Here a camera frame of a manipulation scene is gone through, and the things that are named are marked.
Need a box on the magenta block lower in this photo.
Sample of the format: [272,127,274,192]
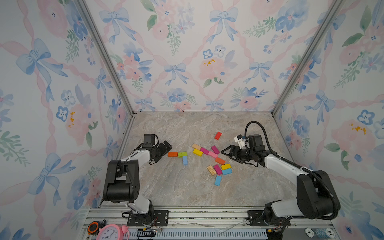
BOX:
[214,165,223,176]

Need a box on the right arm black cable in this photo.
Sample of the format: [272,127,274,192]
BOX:
[244,120,342,220]

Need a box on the magenta block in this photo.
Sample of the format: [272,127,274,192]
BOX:
[200,147,210,155]
[211,146,220,155]
[214,165,223,176]

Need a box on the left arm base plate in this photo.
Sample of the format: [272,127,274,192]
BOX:
[127,210,170,227]

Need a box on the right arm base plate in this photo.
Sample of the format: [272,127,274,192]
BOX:
[246,210,291,228]

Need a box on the pink block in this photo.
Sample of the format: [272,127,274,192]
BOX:
[208,151,218,159]

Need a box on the tan block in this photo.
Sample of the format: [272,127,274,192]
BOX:
[207,166,217,176]
[192,144,201,150]

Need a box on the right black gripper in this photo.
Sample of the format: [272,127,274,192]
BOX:
[221,145,255,163]

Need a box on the green block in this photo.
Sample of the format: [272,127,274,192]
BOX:
[178,152,188,158]

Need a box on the white cable duct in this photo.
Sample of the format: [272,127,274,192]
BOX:
[124,229,269,240]

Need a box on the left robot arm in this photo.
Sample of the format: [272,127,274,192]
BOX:
[103,134,173,226]

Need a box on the orange block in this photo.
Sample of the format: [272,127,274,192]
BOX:
[215,157,226,165]
[168,152,179,157]

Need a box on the blue block right lower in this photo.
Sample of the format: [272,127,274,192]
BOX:
[222,168,232,176]

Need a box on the orange black tape measure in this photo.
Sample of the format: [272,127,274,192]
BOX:
[87,220,106,235]

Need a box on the yellow block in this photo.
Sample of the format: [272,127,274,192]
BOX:
[193,149,204,157]
[221,164,232,170]

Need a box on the magenta block middle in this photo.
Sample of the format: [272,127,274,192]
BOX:
[200,147,210,155]

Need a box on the tan block upper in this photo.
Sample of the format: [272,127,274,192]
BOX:
[192,144,201,150]

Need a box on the blue block bottom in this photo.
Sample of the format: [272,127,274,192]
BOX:
[214,175,222,186]

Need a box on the white blue object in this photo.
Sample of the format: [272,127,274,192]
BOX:
[305,228,336,239]

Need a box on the pink alarm clock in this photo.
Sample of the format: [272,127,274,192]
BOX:
[96,224,129,240]

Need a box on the tan block lower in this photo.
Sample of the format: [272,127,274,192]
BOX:
[207,166,217,176]

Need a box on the yellow block lower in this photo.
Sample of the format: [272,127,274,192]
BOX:
[221,164,232,170]

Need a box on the red block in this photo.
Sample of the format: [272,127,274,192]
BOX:
[215,132,222,140]

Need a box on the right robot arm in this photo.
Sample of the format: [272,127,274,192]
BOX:
[221,135,341,226]

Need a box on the magenta block upper right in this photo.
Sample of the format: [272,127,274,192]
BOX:
[211,146,220,155]

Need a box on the yellow block upper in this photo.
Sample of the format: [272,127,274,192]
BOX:
[193,149,204,157]

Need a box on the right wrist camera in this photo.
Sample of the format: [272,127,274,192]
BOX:
[234,135,247,150]

